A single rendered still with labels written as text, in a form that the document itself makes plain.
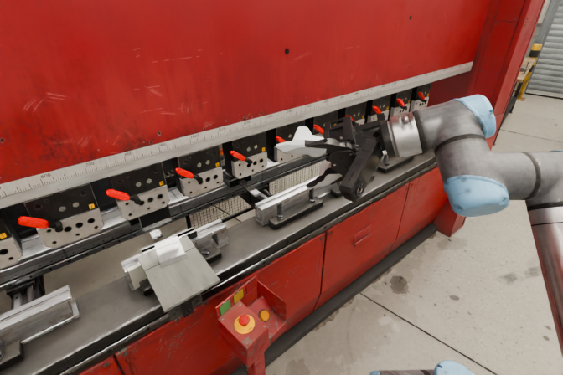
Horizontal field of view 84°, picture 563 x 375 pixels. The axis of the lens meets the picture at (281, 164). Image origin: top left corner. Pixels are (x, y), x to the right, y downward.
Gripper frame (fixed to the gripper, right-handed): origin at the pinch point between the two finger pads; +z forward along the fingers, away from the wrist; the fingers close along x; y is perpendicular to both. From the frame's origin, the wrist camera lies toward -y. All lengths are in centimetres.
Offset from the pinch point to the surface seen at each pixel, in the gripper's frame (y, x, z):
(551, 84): 467, -525, -299
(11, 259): -11, 6, 78
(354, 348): -14, -159, 32
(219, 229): 15, -46, 53
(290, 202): 36, -70, 34
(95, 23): 32, 32, 37
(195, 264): -3, -34, 51
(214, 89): 40.6, -1.8, 28.9
